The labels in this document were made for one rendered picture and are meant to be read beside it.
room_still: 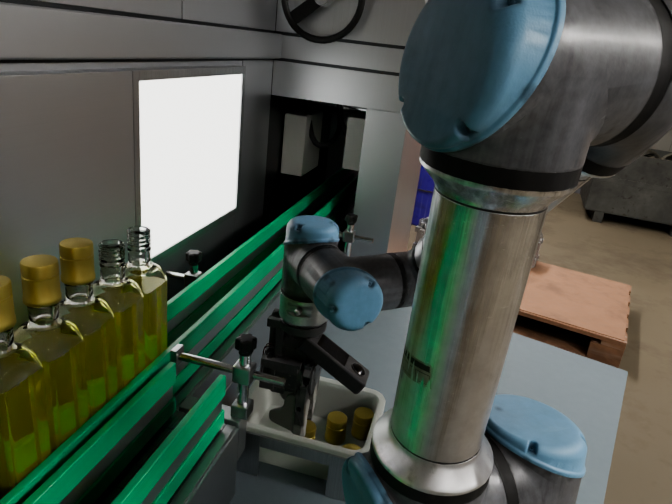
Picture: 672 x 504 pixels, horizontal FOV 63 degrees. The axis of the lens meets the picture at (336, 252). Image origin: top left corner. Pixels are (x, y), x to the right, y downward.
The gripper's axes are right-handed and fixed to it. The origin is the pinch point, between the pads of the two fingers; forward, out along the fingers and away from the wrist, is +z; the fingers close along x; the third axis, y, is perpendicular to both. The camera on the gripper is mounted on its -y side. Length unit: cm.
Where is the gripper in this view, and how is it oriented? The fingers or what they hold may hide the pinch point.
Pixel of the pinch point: (305, 429)
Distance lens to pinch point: 94.1
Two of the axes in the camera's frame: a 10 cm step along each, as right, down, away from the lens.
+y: -9.7, -1.8, 1.7
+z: -1.1, 9.3, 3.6
